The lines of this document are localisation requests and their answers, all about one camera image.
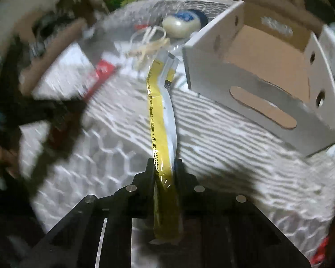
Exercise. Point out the beige plastic clip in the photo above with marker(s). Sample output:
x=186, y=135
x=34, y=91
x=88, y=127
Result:
x=141, y=52

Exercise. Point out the patterned grey table cloth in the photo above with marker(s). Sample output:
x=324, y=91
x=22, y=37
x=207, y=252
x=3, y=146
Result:
x=225, y=151

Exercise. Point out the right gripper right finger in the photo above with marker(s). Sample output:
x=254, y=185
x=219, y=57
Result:
x=198, y=204

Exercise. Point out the white cardboard box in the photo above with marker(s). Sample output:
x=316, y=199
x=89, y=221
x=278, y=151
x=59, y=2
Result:
x=269, y=69

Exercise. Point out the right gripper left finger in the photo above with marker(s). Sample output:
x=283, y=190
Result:
x=132, y=201

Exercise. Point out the clear tape roll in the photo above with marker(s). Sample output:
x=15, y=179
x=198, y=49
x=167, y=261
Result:
x=182, y=24

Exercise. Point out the red snack wrapper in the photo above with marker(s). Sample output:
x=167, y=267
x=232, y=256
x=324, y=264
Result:
x=103, y=71

